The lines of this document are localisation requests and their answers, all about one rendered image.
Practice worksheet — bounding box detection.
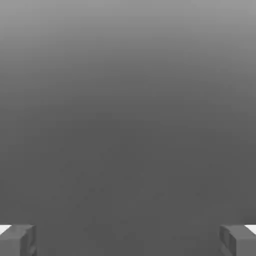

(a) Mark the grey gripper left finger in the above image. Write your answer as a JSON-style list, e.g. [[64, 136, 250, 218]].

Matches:
[[0, 224, 38, 256]]

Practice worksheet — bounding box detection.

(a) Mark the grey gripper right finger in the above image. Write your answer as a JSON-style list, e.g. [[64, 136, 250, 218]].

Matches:
[[218, 224, 256, 256]]

